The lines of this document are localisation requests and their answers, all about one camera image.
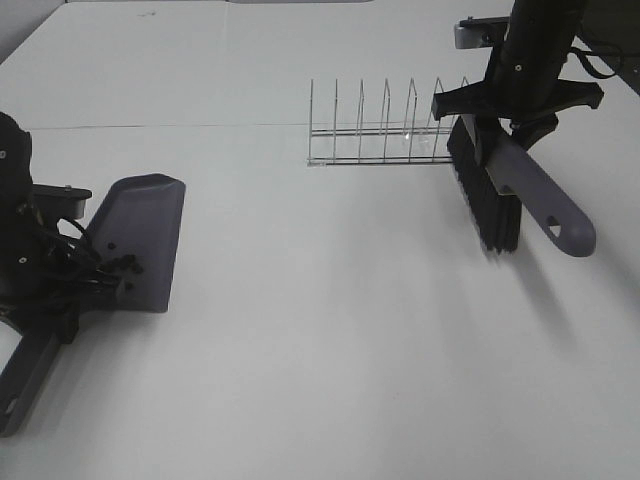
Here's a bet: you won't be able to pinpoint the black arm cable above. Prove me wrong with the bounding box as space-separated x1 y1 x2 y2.
49 215 104 296
562 42 626 80

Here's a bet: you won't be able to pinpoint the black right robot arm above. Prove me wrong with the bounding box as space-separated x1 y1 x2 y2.
431 0 604 149

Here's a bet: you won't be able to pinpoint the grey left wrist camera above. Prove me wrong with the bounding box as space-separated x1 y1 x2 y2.
33 184 92 220

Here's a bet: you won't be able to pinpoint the grey hand brush black bristles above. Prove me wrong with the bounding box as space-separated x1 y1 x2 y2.
447 114 596 258

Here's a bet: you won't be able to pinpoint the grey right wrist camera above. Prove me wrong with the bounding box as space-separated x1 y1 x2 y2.
454 17 509 50

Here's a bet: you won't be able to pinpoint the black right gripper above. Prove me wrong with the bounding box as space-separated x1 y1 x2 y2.
431 45 604 149

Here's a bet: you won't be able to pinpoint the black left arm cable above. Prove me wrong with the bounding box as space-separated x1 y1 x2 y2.
49 215 104 296

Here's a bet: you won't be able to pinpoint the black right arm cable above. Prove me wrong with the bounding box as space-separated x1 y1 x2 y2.
562 42 626 80

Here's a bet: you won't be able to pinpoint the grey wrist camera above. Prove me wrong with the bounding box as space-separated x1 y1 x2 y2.
454 17 509 50
33 184 92 220

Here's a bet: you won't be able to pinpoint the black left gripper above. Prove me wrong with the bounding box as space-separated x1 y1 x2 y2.
1 202 125 344

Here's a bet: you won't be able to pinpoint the grey plastic dustpan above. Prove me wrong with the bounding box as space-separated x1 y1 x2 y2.
1 174 186 437

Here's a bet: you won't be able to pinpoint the chrome wire dish rack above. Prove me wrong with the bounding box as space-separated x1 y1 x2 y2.
306 78 456 167

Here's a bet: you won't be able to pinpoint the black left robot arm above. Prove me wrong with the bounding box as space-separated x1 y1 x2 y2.
1 113 124 344

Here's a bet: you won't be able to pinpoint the pile of dark coffee beans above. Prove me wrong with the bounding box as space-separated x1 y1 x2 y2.
100 242 144 291

